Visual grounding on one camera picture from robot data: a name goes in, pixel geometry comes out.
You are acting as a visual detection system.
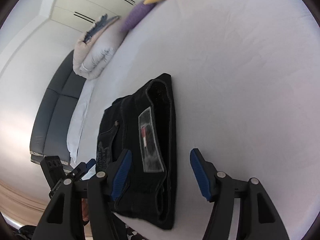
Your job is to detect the white bed mattress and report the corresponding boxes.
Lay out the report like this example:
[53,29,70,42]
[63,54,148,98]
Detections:
[78,0,319,239]

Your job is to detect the purple cushion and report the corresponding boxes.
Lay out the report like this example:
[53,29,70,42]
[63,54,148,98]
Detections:
[120,1,156,32]

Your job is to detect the black denim pants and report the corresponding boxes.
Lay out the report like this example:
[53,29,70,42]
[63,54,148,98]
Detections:
[95,73,177,230]

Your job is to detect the folded blue denim garment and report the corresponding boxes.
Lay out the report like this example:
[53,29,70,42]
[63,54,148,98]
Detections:
[83,14,120,43]

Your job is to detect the white pillow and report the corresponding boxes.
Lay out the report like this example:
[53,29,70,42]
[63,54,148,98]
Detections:
[67,79,96,167]

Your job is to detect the folded beige duvet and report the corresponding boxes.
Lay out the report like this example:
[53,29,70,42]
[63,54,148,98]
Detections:
[73,16,127,80]

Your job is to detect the person left hand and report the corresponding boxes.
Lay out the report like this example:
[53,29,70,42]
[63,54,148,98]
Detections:
[81,199,89,222]

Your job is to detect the cream wardrobe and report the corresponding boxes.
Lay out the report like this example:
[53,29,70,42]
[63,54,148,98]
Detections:
[48,0,153,32]

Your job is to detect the dark grey headboard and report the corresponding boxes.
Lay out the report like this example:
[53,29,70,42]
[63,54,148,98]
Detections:
[29,51,86,170]

